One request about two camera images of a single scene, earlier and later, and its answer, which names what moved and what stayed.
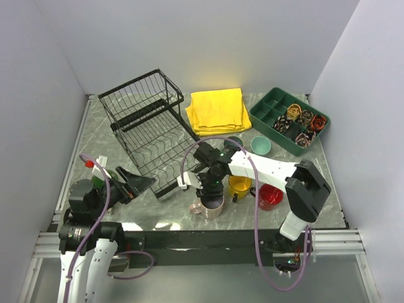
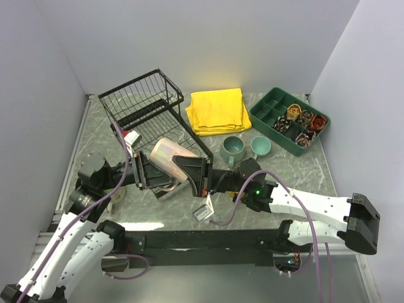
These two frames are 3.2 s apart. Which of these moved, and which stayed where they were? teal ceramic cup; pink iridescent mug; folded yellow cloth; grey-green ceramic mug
Moved: pink iridescent mug
Stayed: folded yellow cloth; teal ceramic cup; grey-green ceramic mug
